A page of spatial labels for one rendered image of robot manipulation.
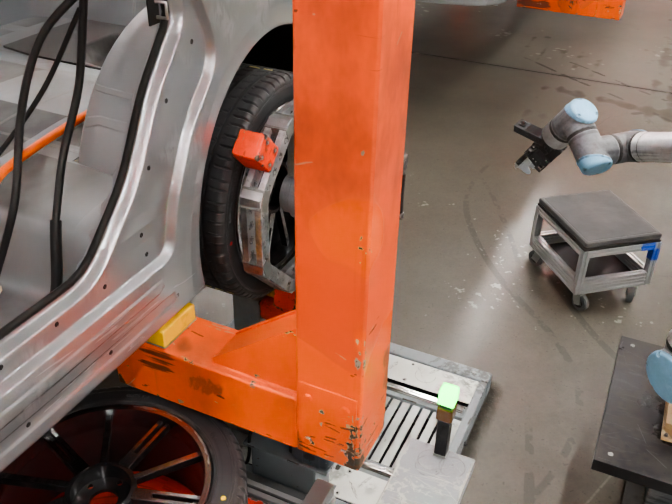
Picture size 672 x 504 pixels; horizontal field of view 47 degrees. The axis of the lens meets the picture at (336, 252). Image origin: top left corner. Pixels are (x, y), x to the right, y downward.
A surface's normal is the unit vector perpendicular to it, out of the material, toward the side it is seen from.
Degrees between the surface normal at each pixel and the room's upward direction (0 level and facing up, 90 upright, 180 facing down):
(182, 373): 90
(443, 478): 0
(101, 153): 67
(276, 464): 90
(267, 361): 90
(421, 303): 0
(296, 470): 90
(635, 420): 0
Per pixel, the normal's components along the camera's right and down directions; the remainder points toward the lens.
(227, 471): 0.02, -0.84
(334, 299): -0.43, 0.48
